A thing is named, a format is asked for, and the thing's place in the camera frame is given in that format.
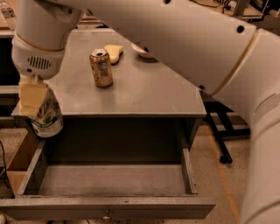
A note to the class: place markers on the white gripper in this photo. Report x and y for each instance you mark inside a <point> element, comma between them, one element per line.
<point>37,61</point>

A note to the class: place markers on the green white 7up can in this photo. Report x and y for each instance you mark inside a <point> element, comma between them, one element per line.
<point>49,120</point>

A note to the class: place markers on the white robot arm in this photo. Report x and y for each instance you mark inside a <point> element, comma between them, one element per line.
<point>235,62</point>

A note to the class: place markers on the gold brown soda can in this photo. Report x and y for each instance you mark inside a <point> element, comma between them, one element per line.
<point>101,68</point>

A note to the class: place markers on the open grey top drawer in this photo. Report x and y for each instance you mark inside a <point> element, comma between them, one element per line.
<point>107,168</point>

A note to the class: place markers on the clear plastic water bottle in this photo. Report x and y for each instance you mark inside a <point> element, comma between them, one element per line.
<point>8,14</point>

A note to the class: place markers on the yellow sponge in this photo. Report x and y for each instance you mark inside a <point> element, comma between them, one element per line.
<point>114,52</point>

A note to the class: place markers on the white paper bowl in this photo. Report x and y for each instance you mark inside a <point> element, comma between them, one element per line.
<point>141,52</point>

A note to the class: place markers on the black table leg frame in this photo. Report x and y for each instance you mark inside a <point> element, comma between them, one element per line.
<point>214,107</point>

